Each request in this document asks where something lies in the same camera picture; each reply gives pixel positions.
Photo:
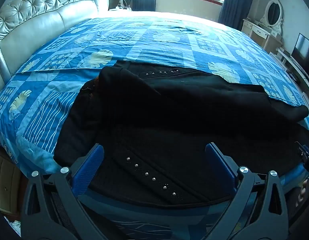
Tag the black studded pants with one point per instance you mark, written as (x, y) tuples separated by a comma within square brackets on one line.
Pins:
[(169, 105)]

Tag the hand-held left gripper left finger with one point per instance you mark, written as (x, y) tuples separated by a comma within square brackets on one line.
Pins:
[(94, 161)]

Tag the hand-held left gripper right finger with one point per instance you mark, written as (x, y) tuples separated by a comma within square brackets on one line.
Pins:
[(217, 161)]

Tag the wooden nightstand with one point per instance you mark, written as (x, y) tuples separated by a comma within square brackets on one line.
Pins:
[(7, 180)]

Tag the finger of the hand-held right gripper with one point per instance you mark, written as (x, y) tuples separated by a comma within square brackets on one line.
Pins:
[(307, 153)]

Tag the grey tufted leather headboard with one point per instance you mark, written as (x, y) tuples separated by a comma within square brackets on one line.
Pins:
[(37, 27)]

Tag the blue patterned bed sheet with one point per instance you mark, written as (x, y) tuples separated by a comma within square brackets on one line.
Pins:
[(69, 87)]

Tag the white oval mirror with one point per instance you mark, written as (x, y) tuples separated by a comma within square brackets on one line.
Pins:
[(273, 13)]

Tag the white television stand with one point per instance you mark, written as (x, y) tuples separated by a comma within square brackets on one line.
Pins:
[(294, 67)]

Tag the white dressing table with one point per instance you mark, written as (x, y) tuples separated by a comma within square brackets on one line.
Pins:
[(259, 33)]

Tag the black television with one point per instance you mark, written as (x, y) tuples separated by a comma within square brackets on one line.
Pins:
[(304, 51)]

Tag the person's right hand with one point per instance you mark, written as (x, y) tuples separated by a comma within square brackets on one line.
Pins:
[(304, 191)]

